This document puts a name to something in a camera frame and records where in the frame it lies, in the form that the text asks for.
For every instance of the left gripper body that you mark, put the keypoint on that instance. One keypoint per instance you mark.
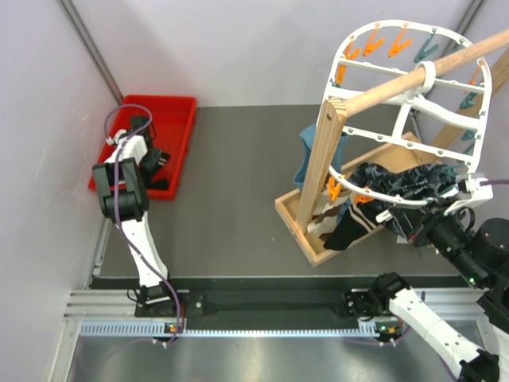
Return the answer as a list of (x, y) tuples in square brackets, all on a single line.
[(142, 158)]

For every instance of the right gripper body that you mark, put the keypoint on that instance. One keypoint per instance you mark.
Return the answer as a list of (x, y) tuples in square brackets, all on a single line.
[(438, 226)]

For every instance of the white grey clothespin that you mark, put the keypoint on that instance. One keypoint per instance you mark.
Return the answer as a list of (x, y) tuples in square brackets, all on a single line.
[(384, 216)]

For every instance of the orange clothespin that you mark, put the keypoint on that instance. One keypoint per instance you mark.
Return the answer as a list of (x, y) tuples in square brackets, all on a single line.
[(334, 188), (362, 199)]

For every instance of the beige brown sock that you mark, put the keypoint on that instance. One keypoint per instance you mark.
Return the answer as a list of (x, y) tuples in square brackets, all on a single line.
[(325, 215)]

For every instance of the white clip hanger frame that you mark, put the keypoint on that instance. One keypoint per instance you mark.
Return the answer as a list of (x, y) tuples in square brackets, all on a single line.
[(465, 69)]

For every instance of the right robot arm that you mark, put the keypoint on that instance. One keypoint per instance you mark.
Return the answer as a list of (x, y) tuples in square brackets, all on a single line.
[(481, 258)]

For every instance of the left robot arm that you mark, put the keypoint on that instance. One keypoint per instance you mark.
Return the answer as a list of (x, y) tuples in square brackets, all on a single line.
[(120, 184)]

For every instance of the black striped sock upper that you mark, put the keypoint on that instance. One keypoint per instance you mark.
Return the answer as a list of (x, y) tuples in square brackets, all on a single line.
[(150, 165)]

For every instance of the black striped sock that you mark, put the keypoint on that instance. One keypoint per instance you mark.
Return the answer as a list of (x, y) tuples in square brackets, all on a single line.
[(150, 165), (357, 222)]

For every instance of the red plastic tray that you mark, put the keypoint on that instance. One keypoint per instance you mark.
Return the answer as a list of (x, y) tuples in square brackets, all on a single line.
[(173, 118)]

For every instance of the dark patterned cloth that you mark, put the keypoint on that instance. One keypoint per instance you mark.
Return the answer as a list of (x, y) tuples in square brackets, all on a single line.
[(421, 182)]

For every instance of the black striped sock lower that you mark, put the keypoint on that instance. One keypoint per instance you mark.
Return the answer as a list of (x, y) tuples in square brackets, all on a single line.
[(357, 222)]

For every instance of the wooden rack stand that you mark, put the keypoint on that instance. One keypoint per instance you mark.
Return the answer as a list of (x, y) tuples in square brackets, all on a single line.
[(296, 207)]

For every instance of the teal cloth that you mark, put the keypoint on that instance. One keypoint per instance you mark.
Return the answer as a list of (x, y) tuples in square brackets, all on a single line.
[(307, 137)]

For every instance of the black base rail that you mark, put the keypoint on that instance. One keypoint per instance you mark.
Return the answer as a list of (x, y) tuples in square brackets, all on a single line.
[(272, 303)]

